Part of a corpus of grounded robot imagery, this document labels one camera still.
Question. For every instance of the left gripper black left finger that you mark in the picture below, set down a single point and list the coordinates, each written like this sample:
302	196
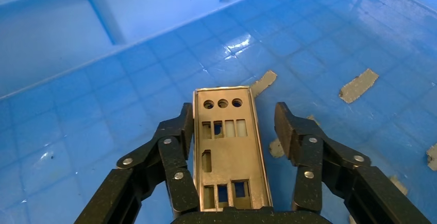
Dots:
170	137

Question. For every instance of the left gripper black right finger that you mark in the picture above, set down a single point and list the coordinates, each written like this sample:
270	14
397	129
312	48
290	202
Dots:
307	147

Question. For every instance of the silver metal I/O shield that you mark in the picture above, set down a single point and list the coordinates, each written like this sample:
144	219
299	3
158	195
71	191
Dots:
232	154

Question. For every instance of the blue plastic tray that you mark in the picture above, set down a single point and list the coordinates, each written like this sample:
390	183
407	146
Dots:
102	79

